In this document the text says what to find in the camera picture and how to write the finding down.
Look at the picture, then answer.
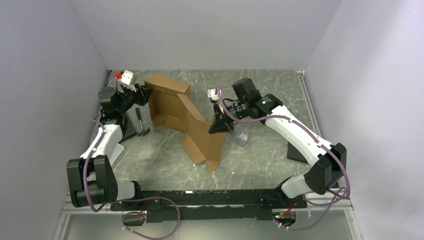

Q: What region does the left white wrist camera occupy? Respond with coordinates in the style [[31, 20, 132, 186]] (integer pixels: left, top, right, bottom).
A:
[[114, 70, 137, 93]]

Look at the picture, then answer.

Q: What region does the left black rectangular pad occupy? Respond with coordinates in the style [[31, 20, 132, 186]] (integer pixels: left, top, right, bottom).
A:
[[119, 113, 137, 144]]

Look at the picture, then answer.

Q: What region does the brown cardboard box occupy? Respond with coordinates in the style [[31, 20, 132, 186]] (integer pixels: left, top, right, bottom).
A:
[[144, 74, 227, 172]]

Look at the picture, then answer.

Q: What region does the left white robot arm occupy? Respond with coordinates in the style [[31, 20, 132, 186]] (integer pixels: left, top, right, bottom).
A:
[[66, 83, 153, 212]]

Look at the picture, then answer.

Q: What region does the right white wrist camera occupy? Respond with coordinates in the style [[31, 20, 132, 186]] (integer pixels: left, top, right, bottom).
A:
[[206, 88, 220, 104]]

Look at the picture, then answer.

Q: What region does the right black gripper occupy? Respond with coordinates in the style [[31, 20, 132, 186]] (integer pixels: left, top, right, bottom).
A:
[[208, 99, 249, 134]]

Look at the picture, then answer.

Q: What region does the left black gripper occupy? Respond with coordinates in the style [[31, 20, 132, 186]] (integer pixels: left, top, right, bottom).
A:
[[117, 83, 154, 114]]

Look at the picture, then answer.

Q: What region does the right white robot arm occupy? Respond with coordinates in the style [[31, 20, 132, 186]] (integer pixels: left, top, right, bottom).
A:
[[207, 77, 351, 208]]

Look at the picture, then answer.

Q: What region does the right black rectangular pad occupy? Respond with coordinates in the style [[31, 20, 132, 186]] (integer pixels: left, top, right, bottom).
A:
[[286, 143, 308, 164]]

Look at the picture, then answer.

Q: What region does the black rectangular pad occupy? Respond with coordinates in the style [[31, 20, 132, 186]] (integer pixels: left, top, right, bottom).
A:
[[286, 143, 308, 164], [119, 113, 137, 144]]

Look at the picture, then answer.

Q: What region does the black handled claw hammer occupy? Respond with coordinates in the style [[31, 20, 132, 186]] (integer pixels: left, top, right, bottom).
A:
[[135, 107, 150, 136]]

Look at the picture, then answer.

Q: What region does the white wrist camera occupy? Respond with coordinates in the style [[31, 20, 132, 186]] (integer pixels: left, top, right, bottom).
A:
[[114, 70, 137, 93], [206, 88, 220, 104]]

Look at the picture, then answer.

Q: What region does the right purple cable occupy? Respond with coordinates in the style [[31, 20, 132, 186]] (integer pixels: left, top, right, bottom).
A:
[[215, 84, 351, 232]]

